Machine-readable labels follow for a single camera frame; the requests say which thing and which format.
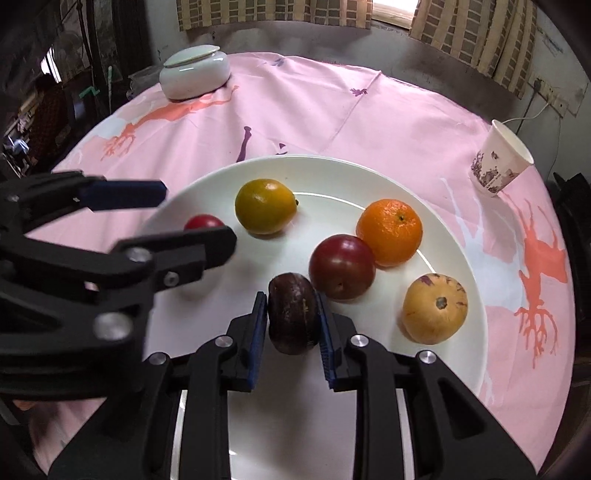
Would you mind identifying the red tomato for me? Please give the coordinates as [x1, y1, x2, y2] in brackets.
[183, 214, 224, 230]

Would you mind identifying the dark purple passion fruit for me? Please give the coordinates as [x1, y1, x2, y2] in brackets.
[269, 273, 322, 355]

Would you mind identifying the striped yellow pepino melon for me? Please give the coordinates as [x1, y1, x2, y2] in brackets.
[402, 273, 469, 345]

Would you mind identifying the green-yellow citrus fruit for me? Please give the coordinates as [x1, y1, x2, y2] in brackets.
[235, 179, 298, 236]

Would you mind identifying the white oval plate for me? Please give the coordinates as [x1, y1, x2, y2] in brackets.
[141, 156, 488, 479]

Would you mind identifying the dark red plum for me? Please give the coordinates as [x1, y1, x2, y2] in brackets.
[308, 234, 376, 301]

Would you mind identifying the white lidded ceramic jar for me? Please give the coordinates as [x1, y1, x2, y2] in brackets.
[159, 45, 230, 101]

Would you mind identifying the pink printed tablecloth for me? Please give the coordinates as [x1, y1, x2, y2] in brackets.
[60, 53, 575, 467]

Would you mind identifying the orange mandarin on plate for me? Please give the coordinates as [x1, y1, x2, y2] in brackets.
[356, 199, 423, 268]

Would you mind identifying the left checkered curtain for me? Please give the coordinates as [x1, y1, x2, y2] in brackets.
[176, 0, 373, 31]

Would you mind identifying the checkered curtain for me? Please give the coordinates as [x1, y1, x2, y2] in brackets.
[176, 0, 373, 31]
[410, 0, 538, 98]

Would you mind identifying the patterned paper cup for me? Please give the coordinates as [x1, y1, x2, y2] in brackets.
[471, 120, 534, 196]

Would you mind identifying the right checkered curtain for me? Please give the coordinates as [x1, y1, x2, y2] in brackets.
[410, 0, 538, 98]

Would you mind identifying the wall power strip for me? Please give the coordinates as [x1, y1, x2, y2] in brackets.
[529, 76, 589, 118]

